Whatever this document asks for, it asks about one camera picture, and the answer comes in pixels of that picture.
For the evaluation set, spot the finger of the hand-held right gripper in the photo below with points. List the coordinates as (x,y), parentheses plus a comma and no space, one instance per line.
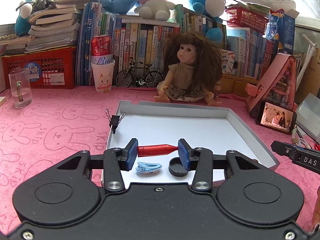
(285,150)

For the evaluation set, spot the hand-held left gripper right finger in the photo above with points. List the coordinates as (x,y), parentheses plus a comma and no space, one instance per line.
(183,155)

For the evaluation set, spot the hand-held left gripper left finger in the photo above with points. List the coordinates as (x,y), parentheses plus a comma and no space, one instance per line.
(132,155)

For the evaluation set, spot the black deep cap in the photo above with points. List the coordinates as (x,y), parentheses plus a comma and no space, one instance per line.
(176,167)

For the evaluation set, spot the blue hair clip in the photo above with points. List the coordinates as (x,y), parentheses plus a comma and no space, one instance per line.
(148,167)

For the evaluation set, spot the red plastic tube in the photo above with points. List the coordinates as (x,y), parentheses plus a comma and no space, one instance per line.
(155,150)

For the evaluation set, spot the person's right hand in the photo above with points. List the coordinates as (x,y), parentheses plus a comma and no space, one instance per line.
(317,210)

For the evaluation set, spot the red scissors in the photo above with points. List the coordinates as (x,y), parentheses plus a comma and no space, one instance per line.
(317,147)

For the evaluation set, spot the smartphone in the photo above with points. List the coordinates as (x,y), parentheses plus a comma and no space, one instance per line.
(276,117)

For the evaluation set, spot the black binder clip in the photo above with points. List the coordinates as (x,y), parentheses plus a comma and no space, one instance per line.
(115,121)

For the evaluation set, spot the clear plastic clipboard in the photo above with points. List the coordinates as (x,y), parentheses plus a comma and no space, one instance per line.
(310,115)

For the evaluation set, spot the pink house-shaped stand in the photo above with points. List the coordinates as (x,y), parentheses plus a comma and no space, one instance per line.
(277,80)

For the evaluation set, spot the small jar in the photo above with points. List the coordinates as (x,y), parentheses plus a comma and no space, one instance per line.
(218,90)

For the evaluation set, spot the brown cardboard box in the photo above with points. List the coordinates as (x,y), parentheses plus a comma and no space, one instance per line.
(312,80)

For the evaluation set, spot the wooden drawer box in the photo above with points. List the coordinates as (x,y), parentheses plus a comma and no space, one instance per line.
(240,86)

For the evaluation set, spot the miniature black bicycle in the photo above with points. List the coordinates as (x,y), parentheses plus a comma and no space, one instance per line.
(140,76)

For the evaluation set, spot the pink rabbit-print cloth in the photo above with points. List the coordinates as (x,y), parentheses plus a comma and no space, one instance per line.
(50,155)

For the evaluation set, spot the white paper cup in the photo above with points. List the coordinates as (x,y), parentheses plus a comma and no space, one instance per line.
(103,77)

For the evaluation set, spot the brown-haired doll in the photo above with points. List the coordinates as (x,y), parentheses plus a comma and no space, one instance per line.
(185,67)

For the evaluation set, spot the white plastic pipe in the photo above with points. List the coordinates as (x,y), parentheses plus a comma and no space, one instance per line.
(308,55)

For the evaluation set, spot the colourful printed carton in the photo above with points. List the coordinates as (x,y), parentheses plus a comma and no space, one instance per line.
(228,62)

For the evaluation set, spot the row of upright books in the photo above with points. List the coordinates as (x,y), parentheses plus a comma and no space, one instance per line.
(140,45)

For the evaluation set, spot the red beverage can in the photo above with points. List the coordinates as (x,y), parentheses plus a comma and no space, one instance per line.
(101,47)

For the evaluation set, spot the dark blue carton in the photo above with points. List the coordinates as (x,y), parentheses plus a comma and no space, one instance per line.
(282,32)

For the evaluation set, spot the clear glass mug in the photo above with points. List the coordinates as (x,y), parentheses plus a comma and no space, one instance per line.
(21,90)

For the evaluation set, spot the red plastic crate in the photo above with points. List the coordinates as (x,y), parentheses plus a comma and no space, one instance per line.
(37,67)

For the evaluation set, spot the red mesh basket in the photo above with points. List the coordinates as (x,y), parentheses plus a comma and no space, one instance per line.
(246,20)

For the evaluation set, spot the wooden board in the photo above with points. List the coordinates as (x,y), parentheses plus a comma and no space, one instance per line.
(3,101)

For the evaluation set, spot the stack of flat books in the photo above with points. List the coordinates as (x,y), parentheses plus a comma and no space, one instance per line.
(57,27)

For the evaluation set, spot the blue elephant plush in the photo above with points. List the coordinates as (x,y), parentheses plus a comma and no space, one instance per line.
(120,1)

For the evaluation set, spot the white pink bunny plush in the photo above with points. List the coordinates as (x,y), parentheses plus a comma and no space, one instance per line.
(155,2)

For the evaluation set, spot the blue penguin plush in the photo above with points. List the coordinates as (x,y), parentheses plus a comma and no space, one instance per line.
(23,17)

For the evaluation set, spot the grey crumpled cloth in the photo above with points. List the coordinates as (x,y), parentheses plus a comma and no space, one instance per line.
(48,0)

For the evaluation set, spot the grey grid board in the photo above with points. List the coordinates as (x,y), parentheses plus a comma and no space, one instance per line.
(7,30)

